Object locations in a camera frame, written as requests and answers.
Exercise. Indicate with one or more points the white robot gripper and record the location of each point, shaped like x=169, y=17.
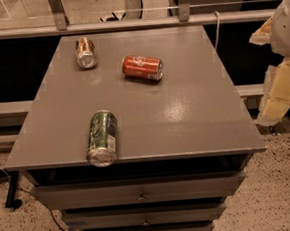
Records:
x=287, y=31

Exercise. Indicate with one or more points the red coke can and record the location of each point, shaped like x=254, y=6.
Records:
x=143, y=67

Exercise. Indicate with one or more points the orange brown soda can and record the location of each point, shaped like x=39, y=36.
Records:
x=85, y=53

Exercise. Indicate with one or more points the green soda can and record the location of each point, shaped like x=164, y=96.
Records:
x=101, y=149

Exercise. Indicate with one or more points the grey drawer cabinet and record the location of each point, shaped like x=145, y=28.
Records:
x=182, y=142

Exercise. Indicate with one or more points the metal railing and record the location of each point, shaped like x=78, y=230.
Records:
x=35, y=18

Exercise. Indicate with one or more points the black table leg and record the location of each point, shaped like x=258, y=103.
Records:
x=11, y=200

